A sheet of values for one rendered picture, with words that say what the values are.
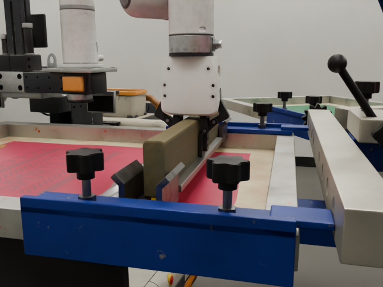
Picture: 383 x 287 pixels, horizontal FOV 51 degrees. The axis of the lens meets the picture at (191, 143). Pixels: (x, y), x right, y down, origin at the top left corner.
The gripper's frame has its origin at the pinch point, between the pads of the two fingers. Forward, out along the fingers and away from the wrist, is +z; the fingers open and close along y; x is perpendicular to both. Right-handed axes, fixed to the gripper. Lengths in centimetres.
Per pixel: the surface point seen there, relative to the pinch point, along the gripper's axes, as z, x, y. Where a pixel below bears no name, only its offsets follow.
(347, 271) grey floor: 101, -153, -53
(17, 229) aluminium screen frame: 5.0, 29.1, 14.0
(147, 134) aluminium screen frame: 3.7, -25.5, 17.2
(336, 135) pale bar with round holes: -2.5, 0.8, -23.9
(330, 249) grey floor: 101, -178, -46
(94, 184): 6.0, 8.4, 14.6
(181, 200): 6.1, 12.3, -1.4
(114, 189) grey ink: 5.5, 11.7, 9.5
